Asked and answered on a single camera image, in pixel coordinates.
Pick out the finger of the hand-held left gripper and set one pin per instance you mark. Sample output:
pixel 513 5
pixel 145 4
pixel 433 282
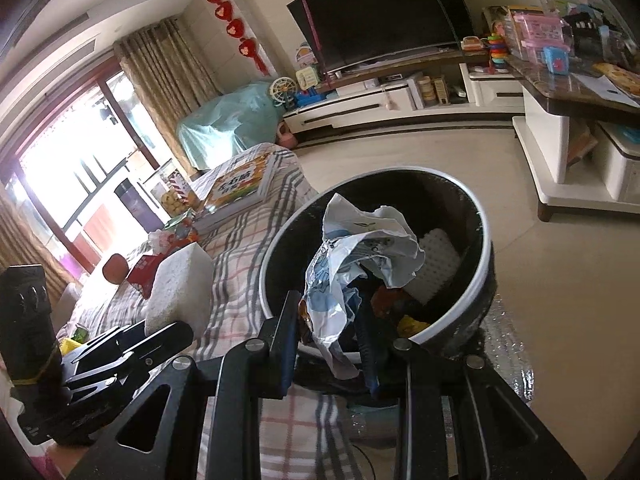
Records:
pixel 150 352
pixel 110 342

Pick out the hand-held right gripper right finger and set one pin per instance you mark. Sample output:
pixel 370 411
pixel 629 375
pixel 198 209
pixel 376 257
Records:
pixel 369 360

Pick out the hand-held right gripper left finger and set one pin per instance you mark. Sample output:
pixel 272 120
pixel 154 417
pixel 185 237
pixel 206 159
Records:
pixel 289 360

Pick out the yellow snack bag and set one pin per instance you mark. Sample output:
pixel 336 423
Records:
pixel 411 326

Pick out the orange wrapper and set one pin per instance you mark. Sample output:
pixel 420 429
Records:
pixel 387 302

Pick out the white tissue pack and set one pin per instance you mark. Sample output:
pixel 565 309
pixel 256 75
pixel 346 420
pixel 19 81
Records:
pixel 180 285

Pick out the red and white box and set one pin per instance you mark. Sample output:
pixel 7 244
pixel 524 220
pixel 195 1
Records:
pixel 142 272

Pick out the printed plastic bag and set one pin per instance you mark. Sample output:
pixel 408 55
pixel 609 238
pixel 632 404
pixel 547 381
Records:
pixel 350 255

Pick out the white plastic bag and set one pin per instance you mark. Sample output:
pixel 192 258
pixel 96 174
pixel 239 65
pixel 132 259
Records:
pixel 160 241

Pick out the white ribbed foam piece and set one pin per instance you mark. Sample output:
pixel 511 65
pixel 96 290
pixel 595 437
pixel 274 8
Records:
pixel 440 262

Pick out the white rimmed trash bin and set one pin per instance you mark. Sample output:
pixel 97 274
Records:
pixel 400 195

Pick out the green snack packet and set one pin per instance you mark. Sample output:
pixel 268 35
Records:
pixel 81 333

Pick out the yellow plastic container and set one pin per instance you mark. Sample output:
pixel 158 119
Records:
pixel 67 346

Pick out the red apple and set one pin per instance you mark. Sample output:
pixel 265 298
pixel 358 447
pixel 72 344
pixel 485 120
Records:
pixel 115 269

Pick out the brown curtain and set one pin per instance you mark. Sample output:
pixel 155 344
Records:
pixel 25 245

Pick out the plaid blanket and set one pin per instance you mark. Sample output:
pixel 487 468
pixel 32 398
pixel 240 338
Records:
pixel 235 270

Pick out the green snack box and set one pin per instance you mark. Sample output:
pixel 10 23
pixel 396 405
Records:
pixel 182 225

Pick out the purple water bottle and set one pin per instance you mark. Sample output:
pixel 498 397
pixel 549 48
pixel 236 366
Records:
pixel 131 202

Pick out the clear cookie jar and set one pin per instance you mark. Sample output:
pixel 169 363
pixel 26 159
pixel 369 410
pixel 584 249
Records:
pixel 172 200

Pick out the balcony sliding door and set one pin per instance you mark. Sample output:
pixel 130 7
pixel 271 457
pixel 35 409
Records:
pixel 75 170

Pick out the orange cover book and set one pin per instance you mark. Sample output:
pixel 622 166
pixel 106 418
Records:
pixel 240 182

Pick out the teal covered armchair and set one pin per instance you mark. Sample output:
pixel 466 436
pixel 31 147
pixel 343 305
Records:
pixel 225 125

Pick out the white television cabinet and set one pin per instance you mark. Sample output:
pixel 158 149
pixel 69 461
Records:
pixel 350 107

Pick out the beige curtain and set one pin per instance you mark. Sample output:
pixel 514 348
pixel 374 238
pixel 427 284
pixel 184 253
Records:
pixel 160 85

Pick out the small white desk fan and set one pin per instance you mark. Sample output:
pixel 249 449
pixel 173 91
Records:
pixel 282 91

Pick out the marble top side table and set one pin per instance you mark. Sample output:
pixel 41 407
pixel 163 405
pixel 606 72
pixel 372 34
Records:
pixel 550 130

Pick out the colourful toy sign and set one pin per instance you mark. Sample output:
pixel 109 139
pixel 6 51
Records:
pixel 305 54

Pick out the black television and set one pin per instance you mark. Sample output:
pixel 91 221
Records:
pixel 380 15

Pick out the white paper sheet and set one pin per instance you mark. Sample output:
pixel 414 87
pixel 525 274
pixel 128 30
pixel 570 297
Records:
pixel 590 85

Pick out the blue toy box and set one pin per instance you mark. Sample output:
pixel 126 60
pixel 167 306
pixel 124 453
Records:
pixel 555 60

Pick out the pink plastic box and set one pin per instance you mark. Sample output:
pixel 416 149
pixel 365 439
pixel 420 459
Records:
pixel 542 30

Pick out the yellow printed tray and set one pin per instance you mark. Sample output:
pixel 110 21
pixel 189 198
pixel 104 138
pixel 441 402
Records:
pixel 617 77

